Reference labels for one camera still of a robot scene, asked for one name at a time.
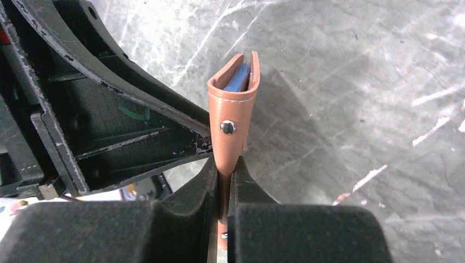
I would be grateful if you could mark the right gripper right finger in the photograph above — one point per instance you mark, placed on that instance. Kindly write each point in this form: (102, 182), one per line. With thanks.
(262, 230)

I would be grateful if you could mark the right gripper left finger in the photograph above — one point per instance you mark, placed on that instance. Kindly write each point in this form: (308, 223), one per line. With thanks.
(180, 228)

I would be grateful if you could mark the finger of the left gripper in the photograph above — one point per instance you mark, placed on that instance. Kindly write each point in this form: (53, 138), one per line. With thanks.
(77, 115)

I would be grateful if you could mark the brown leather card holder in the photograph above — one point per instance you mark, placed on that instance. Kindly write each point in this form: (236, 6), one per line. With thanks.
(231, 96)

